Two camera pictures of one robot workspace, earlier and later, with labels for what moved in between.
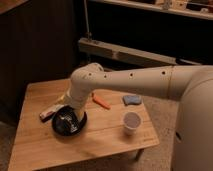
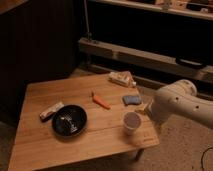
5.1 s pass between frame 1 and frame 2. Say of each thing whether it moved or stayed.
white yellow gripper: moved
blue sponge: stayed
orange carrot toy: stayed
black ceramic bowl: stayed
